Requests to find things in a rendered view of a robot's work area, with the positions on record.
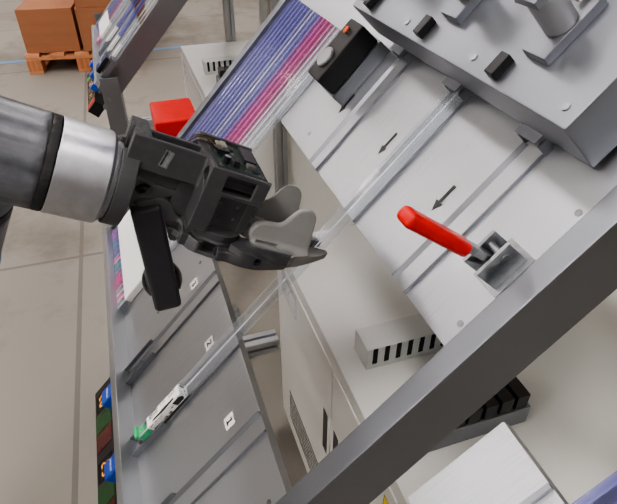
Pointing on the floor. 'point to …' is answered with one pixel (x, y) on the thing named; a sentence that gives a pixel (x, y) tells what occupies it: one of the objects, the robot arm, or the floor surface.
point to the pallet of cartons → (58, 31)
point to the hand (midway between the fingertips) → (308, 252)
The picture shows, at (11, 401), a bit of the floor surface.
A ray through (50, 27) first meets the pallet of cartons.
